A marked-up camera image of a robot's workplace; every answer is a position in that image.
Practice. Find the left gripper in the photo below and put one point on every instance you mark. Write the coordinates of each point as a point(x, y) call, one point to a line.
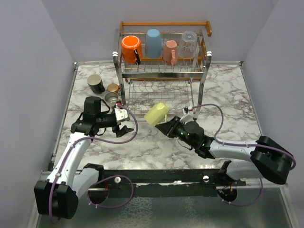
point(120, 132)

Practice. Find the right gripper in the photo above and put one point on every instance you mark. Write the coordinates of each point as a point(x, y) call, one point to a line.
point(169, 128)

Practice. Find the light green mug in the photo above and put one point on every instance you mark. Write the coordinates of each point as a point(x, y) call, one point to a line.
point(157, 114)

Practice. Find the cream cup brown band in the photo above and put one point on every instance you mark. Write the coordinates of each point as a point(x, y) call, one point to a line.
point(111, 98)

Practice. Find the small copper orange cup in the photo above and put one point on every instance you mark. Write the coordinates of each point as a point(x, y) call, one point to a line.
point(113, 88)

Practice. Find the black faceted mug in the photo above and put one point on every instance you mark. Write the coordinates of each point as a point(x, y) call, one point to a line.
point(95, 83)

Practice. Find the pink ceramic mug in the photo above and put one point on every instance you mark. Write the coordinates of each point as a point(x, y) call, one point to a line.
point(170, 53)

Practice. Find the clear plastic tumbler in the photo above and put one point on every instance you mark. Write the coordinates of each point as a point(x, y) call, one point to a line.
point(188, 45)

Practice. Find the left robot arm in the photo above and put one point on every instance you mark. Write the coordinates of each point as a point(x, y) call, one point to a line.
point(58, 195)

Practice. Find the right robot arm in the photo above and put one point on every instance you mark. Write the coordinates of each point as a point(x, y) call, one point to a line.
point(261, 158)

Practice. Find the steel two-tier dish rack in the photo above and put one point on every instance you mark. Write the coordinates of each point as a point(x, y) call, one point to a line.
point(153, 81)

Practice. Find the light blue plastic cup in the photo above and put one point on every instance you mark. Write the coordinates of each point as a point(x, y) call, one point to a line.
point(153, 44)

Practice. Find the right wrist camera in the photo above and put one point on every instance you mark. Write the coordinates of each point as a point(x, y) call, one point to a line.
point(187, 114)

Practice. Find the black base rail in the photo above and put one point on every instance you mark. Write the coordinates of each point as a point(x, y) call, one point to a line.
point(159, 183)

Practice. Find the orange wooden rack frame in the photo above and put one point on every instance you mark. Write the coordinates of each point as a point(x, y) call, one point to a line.
point(166, 23)

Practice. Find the aluminium table frame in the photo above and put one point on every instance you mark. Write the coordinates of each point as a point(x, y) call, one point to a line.
point(195, 163)

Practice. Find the orange mug black handle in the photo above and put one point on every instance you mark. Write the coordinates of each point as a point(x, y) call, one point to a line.
point(132, 49)

